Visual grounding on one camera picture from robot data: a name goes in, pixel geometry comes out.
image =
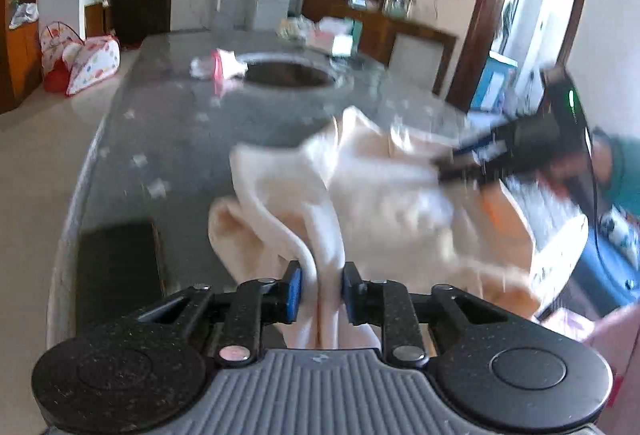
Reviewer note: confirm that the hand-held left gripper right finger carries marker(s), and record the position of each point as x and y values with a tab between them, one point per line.
351	299

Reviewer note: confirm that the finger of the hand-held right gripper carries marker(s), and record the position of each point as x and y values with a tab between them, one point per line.
482	135
465	172

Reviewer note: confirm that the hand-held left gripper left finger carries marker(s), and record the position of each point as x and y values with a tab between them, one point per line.
294	297

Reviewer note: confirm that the cream fleece garment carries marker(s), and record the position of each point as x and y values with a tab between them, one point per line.
380	210

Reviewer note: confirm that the pink and white small clothes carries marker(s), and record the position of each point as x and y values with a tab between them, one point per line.
220	65

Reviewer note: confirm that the blue and white box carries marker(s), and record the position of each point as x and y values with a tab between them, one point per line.
492	82

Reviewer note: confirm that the person's body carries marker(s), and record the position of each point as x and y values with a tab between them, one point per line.
617	215

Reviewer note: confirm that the black phone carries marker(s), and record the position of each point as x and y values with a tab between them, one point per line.
117	275

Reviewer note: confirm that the pink tissue box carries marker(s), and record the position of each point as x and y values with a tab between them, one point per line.
327	35

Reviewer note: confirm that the round hotpot recess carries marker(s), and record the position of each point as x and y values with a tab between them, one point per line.
290	74

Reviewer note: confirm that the grey star quilted tablecloth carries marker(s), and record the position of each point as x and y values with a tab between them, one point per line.
165	130

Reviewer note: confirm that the snack packets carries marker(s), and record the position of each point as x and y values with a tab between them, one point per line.
292	27

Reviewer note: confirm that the polka dot play tent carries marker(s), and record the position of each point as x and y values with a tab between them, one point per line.
82	60

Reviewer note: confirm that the wooden shelf unit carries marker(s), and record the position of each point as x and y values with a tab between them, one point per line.
20	10

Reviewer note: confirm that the wooden door frame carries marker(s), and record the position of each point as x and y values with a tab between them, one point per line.
480	5

